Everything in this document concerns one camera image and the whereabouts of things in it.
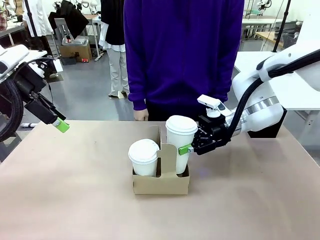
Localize wooden table with white legs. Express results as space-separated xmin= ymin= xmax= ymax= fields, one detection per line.
xmin=83 ymin=14 xmax=106 ymax=63

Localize white background table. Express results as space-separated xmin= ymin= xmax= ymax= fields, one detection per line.
xmin=241 ymin=17 xmax=285 ymax=41

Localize grey background table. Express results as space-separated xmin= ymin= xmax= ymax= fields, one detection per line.
xmin=0 ymin=21 xmax=26 ymax=47

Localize black hanging cloth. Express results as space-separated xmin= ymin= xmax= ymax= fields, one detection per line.
xmin=48 ymin=0 xmax=90 ymax=41

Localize background person white trousers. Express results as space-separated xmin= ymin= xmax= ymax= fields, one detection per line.
xmin=98 ymin=0 xmax=131 ymax=98

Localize large white table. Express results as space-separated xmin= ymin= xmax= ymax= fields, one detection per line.
xmin=233 ymin=51 xmax=320 ymax=151

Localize short white paper cup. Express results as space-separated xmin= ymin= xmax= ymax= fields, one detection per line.
xmin=130 ymin=157 xmax=159 ymax=176

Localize grey plastic bin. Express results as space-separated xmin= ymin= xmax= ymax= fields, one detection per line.
xmin=61 ymin=35 xmax=90 ymax=48

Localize person's black trousers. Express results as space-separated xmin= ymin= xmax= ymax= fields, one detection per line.
xmin=145 ymin=98 xmax=205 ymax=123

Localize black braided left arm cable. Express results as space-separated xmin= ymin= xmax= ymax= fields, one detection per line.
xmin=0 ymin=74 xmax=25 ymax=143

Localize black box behind table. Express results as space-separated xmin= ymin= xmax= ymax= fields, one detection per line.
xmin=247 ymin=107 xmax=288 ymax=139

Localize person's right forearm purple sleeve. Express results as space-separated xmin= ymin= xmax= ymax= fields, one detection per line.
xmin=127 ymin=57 xmax=149 ymax=112

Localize black mesh basket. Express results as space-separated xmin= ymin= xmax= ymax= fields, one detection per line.
xmin=282 ymin=33 xmax=300 ymax=51

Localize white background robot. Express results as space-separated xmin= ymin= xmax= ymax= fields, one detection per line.
xmin=257 ymin=0 xmax=272 ymax=12
xmin=76 ymin=0 xmax=98 ymax=15

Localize person's left forearm purple sleeve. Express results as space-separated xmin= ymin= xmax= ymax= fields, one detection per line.
xmin=222 ymin=49 xmax=245 ymax=101

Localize white lid of tall cup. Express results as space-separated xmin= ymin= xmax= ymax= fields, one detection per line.
xmin=165 ymin=114 xmax=198 ymax=137

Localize brown cardboard cup carrier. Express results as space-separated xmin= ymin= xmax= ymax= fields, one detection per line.
xmin=131 ymin=125 xmax=190 ymax=195

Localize brown cardboard box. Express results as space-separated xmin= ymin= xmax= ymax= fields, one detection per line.
xmin=59 ymin=42 xmax=93 ymax=63

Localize tall white paper cup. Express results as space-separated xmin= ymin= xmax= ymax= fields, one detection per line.
xmin=166 ymin=129 xmax=195 ymax=175

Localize white lid of short cup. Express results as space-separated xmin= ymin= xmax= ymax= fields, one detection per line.
xmin=127 ymin=138 xmax=160 ymax=164

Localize purple sweater torso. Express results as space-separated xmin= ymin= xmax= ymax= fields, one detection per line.
xmin=123 ymin=0 xmax=245 ymax=111

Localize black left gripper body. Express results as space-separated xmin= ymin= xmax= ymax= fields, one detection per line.
xmin=13 ymin=63 xmax=50 ymax=102

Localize light wooden table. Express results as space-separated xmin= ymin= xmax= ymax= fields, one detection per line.
xmin=254 ymin=31 xmax=285 ymax=50

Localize plaid bag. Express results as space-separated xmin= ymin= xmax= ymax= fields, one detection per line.
xmin=0 ymin=9 xmax=8 ymax=32

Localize black tripod pole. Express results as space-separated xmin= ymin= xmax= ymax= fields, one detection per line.
xmin=272 ymin=0 xmax=293 ymax=53

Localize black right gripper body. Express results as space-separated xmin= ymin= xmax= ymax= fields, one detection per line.
xmin=197 ymin=115 xmax=232 ymax=148

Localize person's right hand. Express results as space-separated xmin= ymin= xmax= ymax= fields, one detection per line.
xmin=133 ymin=108 xmax=150 ymax=122

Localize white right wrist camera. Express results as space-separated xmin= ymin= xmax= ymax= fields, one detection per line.
xmin=196 ymin=94 xmax=227 ymax=118

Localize background person in white coat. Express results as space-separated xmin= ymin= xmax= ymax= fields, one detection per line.
xmin=22 ymin=0 xmax=59 ymax=76

